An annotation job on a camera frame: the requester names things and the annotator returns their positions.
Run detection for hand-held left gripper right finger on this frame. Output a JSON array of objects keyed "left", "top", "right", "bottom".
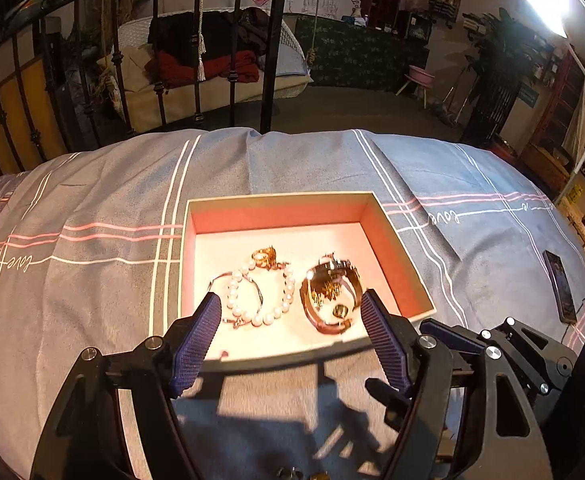
[{"left": 359, "top": 288, "right": 555, "bottom": 480}]

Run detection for white wicker hanging bed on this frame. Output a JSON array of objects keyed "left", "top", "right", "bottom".
[{"left": 97, "top": 7, "right": 315, "bottom": 133}]

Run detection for rope with white tassel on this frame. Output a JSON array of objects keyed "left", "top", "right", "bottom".
[{"left": 196, "top": 0, "right": 208, "bottom": 82}]

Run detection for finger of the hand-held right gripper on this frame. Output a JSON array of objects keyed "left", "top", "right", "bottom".
[
  {"left": 419, "top": 318, "right": 487, "bottom": 357},
  {"left": 363, "top": 376, "right": 414, "bottom": 417}
]

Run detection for red wooden cabinet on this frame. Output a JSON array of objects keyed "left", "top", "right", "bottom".
[{"left": 532, "top": 45, "right": 585, "bottom": 161}]

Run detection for pearl bracelet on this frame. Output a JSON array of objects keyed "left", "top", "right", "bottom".
[{"left": 226, "top": 260, "right": 297, "bottom": 328}]

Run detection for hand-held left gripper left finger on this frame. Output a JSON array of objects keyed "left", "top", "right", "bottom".
[{"left": 27, "top": 291, "right": 223, "bottom": 480}]

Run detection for dark potted plant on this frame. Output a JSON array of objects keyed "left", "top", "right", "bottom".
[{"left": 459, "top": 7, "right": 538, "bottom": 146}]

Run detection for green patterned counter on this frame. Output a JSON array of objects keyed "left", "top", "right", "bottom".
[{"left": 295, "top": 16, "right": 430, "bottom": 93}]

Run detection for thin silver bangle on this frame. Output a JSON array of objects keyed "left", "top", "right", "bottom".
[{"left": 207, "top": 270, "right": 266, "bottom": 331}]

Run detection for small wall rack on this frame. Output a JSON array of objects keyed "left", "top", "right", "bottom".
[{"left": 429, "top": 0, "right": 460, "bottom": 28}]

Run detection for white floor lamp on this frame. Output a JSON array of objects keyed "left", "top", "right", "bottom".
[{"left": 515, "top": 0, "right": 585, "bottom": 201}]

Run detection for black smartphone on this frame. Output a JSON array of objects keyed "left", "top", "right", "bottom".
[{"left": 543, "top": 250, "right": 578, "bottom": 324}]

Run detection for pink stool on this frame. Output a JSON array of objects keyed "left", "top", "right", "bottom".
[{"left": 396, "top": 64, "right": 435, "bottom": 108}]

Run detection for wooden crate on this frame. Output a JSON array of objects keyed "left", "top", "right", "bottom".
[{"left": 519, "top": 142, "right": 573, "bottom": 191}]

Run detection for black iron bed frame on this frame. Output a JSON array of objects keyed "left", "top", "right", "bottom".
[{"left": 0, "top": 0, "right": 293, "bottom": 186}]

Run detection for small ring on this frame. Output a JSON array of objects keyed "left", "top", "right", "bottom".
[{"left": 251, "top": 246, "right": 290, "bottom": 271}]

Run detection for striped blue bed sheet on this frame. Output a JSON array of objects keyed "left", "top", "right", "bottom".
[{"left": 0, "top": 127, "right": 585, "bottom": 480}]

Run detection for pile of dark clothes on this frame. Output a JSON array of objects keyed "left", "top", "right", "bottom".
[{"left": 147, "top": 7, "right": 283, "bottom": 68}]

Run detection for red cloth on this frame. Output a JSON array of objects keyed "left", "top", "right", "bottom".
[{"left": 145, "top": 50, "right": 260, "bottom": 88}]

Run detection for cardboard box pink inside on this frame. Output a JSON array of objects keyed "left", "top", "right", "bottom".
[{"left": 175, "top": 191, "right": 437, "bottom": 361}]

